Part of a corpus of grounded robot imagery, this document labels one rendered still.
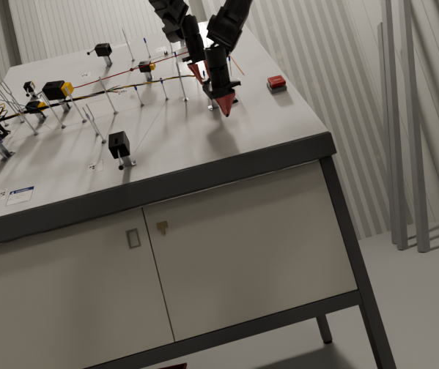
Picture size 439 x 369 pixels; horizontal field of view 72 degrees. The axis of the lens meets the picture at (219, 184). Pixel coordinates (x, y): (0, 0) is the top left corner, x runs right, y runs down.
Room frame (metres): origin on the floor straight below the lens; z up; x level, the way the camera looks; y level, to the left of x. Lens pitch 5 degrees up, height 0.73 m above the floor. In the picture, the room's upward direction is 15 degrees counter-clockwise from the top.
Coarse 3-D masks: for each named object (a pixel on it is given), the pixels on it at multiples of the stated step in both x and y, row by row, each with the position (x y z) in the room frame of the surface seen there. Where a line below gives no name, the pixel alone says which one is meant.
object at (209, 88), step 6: (222, 66) 0.81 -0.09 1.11; (210, 72) 0.82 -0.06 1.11; (216, 72) 0.81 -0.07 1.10; (222, 72) 0.81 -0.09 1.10; (228, 72) 0.83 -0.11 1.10; (210, 78) 0.84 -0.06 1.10; (216, 78) 0.82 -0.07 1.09; (222, 78) 0.82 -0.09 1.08; (228, 78) 0.83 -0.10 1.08; (234, 78) 0.87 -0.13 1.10; (210, 84) 0.87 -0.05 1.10; (216, 84) 0.83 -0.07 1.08; (222, 84) 0.83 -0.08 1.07; (228, 84) 0.84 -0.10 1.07; (234, 84) 0.84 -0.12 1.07; (240, 84) 0.85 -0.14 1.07; (204, 90) 0.86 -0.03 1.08; (210, 90) 0.83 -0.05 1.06; (216, 90) 0.83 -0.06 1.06
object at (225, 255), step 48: (240, 192) 0.89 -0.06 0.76; (288, 192) 0.90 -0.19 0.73; (192, 240) 0.89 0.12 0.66; (240, 240) 0.89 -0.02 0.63; (288, 240) 0.90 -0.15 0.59; (336, 240) 0.91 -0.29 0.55; (192, 288) 0.88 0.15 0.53; (240, 288) 0.89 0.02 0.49; (288, 288) 0.90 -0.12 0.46; (336, 288) 0.91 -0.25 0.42; (192, 336) 0.88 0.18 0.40
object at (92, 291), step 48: (48, 240) 0.86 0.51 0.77; (96, 240) 0.87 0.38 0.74; (144, 240) 0.88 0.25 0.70; (0, 288) 0.86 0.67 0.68; (48, 288) 0.86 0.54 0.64; (96, 288) 0.87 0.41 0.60; (144, 288) 0.88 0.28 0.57; (0, 336) 0.85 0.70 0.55; (48, 336) 0.86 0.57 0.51; (96, 336) 0.87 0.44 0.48; (144, 336) 0.88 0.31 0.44
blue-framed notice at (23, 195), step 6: (12, 192) 0.88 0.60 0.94; (18, 192) 0.88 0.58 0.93; (24, 192) 0.87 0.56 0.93; (30, 192) 0.87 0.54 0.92; (12, 198) 0.86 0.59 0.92; (18, 198) 0.86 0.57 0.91; (24, 198) 0.86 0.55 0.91; (30, 198) 0.86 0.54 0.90; (6, 204) 0.85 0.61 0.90; (12, 204) 0.85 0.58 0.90
